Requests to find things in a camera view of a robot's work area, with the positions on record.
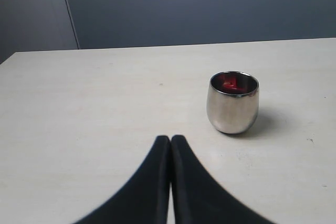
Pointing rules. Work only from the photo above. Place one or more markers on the stainless steel cup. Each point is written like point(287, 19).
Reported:
point(232, 113)

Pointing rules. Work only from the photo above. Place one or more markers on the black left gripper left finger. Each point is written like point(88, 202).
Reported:
point(144, 198)

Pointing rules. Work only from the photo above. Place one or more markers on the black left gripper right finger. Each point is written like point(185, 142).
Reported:
point(198, 197)

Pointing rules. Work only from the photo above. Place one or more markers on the red candy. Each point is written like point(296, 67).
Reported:
point(230, 85)

